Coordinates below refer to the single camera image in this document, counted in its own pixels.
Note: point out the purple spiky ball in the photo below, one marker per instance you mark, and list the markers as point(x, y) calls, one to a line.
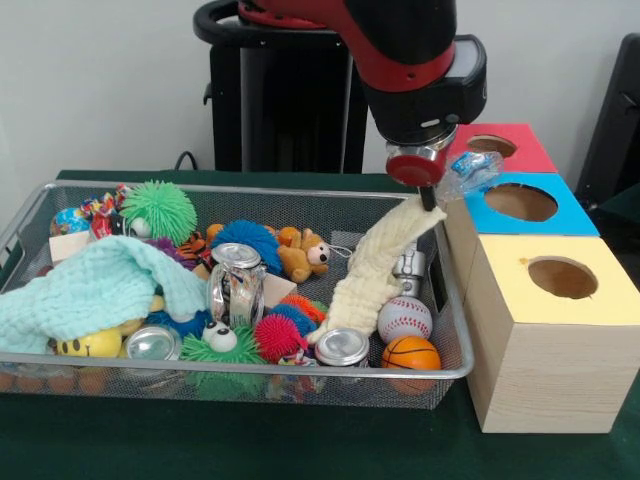
point(167, 246)

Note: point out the shallow metal mesh bin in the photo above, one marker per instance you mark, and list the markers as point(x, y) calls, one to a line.
point(150, 387)

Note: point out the light blue cloth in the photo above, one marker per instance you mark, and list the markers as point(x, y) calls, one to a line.
point(100, 285)

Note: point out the blue fuzzy eyed ball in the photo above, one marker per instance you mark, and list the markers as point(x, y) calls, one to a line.
point(192, 324)

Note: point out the yellow smiley ball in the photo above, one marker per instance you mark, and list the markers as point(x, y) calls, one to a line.
point(95, 345)

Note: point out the cream knitted cloth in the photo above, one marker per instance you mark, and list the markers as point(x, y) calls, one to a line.
point(370, 265)

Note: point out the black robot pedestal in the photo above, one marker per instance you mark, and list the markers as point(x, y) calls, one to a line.
point(300, 100)

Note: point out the silver plastic toy truck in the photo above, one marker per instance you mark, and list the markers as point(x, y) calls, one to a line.
point(411, 272)

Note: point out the small green fuzzy eyed ball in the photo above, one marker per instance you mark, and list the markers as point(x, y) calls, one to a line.
point(235, 347)

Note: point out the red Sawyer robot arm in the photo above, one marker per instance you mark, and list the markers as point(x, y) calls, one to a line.
point(415, 65)

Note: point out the white toy baseball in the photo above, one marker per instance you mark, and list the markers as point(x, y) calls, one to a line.
point(404, 320)

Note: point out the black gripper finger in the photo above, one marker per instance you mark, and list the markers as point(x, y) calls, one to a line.
point(427, 197)

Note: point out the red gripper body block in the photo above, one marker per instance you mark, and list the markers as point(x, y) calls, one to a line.
point(415, 171)

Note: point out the large green fuzzy eyed ball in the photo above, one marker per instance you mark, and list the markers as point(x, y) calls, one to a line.
point(160, 207)

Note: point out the dark green tablecloth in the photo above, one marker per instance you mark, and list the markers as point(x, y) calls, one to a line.
point(300, 450)
point(625, 205)

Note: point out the brown teddy bear plush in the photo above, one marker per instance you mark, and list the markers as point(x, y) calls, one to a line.
point(305, 255)

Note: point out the wooden box with three holes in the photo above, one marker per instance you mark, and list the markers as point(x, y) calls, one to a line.
point(540, 380)

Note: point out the orange toy basketball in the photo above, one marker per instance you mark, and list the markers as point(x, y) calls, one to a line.
point(411, 352)

